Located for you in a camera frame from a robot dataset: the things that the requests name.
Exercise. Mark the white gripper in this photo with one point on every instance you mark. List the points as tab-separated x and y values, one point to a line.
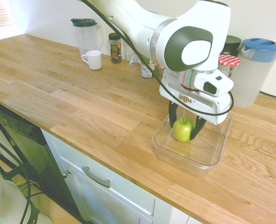
205	106

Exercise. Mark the green apple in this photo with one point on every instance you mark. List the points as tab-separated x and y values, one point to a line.
182	129

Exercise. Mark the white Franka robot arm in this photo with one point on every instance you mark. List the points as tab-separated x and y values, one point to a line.
147	18

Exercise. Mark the clear plastic container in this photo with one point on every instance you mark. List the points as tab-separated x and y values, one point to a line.
191	156

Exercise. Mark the small clear jar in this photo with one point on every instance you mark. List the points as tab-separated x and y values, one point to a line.
160	71

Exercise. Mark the small white cup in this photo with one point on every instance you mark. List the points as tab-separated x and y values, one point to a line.
146	71

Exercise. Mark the jar red checkered lid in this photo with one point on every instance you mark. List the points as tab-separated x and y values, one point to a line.
230	64

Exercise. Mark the clear pitcher blue lid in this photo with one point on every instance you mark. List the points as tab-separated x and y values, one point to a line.
254	74

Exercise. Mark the clear glass with letters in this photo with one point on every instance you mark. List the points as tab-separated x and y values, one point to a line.
131	58

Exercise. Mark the white drawer front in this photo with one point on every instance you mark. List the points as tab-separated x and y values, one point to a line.
128	186

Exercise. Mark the dark jar black lid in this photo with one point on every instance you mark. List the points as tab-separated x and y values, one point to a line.
232	45

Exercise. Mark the spice jar black lid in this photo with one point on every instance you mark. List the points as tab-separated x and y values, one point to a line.
115	50

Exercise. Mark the white ceramic mug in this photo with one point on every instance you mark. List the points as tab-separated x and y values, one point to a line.
94	60

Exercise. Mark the white cabinet door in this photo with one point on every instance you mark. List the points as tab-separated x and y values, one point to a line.
100	205

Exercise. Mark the clear pitcher green lid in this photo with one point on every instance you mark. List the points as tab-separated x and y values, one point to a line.
87	37

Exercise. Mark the silver cabinet knob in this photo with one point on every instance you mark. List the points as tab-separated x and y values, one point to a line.
66	174

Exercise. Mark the black dishwasher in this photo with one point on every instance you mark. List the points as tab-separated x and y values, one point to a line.
30	144

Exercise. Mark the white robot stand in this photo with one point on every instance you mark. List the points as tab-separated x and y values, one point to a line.
4	200

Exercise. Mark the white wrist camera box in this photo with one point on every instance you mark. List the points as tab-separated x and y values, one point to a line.
216	84

